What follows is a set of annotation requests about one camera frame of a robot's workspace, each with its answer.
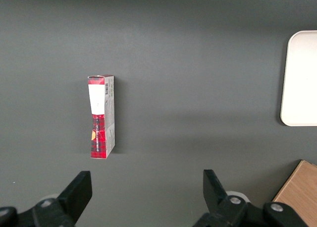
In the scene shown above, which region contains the cream rectangular plastic tray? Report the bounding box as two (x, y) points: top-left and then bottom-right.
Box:
(279, 30), (317, 127)

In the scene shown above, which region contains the red and grey carton box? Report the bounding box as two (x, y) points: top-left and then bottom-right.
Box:
(87, 74), (117, 161)

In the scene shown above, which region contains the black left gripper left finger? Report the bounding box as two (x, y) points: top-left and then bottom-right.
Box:
(0, 170), (93, 227)

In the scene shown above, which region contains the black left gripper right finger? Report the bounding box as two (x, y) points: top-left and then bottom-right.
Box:
(193, 169), (308, 227)

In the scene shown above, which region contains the wooden drawer cabinet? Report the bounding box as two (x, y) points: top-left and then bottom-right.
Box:
(272, 159), (317, 227)

